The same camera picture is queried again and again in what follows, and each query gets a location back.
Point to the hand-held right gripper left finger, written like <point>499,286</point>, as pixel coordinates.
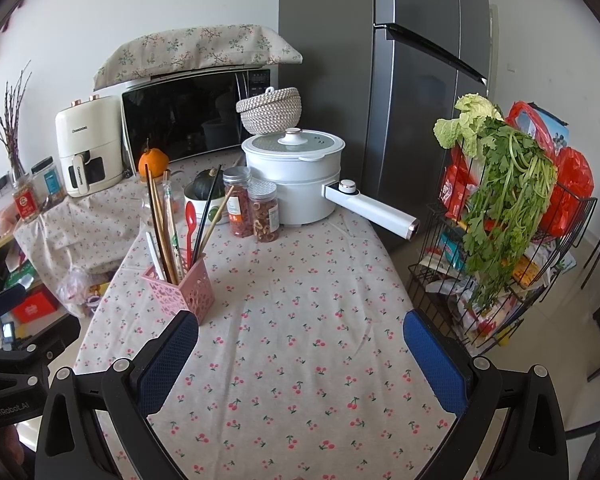
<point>167,360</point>

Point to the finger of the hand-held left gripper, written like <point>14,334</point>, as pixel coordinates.
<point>55,335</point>
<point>5,299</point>

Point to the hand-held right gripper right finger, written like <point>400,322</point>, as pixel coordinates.
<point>435,370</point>

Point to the pink perforated utensil basket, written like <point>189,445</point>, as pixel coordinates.
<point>195,290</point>

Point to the white plastic spoon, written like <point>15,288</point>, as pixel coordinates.
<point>155,255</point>

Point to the disposable chopsticks pair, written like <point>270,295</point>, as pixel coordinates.
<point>174,241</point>

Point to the red plastic spoon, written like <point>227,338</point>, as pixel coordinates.
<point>191,215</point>

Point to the red box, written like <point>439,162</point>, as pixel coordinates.
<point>32,307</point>

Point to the clear plastic bag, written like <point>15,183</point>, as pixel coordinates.
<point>72,290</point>

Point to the red label jar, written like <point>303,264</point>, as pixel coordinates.
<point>26,205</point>

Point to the small floral print cloth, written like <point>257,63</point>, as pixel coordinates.
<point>80,230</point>

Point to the teal packet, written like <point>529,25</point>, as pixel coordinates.
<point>450,255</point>

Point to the blue label jar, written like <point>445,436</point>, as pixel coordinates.
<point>50,182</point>

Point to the cherry print tablecloth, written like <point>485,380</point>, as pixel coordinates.
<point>305,360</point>

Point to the yellow packet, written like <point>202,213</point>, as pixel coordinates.
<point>527,270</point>

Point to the dried branches in vase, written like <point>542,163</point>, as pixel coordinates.
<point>14,160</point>

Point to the glass jar wooden lid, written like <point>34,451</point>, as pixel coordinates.
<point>144,210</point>

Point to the jar of red dried berries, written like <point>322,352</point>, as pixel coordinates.
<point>237,215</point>

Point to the white bowl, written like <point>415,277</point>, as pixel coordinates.
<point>187,199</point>

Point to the jar of dried fruit slices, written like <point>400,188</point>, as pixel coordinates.
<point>264,220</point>

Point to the dark green squash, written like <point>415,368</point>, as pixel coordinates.
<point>205,185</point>

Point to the red snack packet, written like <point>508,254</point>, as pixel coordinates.
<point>452,190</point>

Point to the bunch of green coriander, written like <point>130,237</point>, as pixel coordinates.
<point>505,200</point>

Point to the cream air fryer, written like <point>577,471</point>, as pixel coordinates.
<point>100,130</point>

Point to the large orange with stem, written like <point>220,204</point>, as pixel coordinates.
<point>154,162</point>

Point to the white electric cooking pot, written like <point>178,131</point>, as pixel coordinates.
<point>300,195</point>

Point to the red plastic bag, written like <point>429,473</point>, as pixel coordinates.
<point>572,185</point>

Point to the black microwave oven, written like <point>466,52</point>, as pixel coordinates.
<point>180,115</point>

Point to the napa cabbage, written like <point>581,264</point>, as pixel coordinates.
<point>467,120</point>

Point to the glass pot lid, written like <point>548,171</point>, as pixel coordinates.
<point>315,142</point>

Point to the grey refrigerator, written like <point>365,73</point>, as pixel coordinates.
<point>420,110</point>

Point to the blue printed shopping bag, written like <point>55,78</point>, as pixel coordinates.
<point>545,127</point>

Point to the floral microwave cover cloth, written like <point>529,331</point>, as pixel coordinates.
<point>195,47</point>

